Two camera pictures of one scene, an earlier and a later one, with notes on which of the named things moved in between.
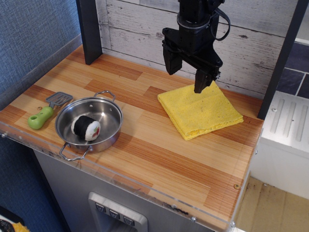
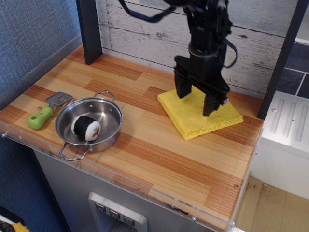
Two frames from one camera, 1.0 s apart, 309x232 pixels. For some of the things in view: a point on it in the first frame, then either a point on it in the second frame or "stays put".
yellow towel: [192, 114] stays put
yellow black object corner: [10, 222] stays put
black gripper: [195, 45] to [205, 68]
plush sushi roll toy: [86, 127] stays put
